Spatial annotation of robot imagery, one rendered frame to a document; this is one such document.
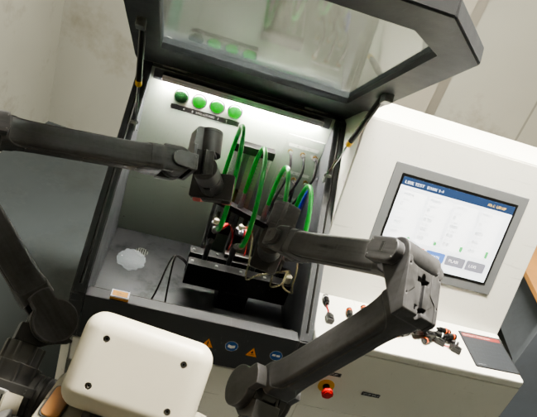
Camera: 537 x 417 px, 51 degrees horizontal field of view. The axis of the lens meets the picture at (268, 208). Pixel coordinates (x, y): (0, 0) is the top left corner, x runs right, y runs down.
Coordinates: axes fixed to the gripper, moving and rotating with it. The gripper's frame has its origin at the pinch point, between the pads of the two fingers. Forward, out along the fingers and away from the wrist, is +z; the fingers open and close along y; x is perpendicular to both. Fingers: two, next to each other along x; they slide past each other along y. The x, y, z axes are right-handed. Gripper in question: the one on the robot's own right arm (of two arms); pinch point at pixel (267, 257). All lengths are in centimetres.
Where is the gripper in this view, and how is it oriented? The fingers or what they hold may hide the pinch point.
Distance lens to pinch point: 145.5
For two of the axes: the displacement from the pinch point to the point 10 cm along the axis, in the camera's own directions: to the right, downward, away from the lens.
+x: -9.3, -3.6, 0.6
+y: 3.7, -8.9, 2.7
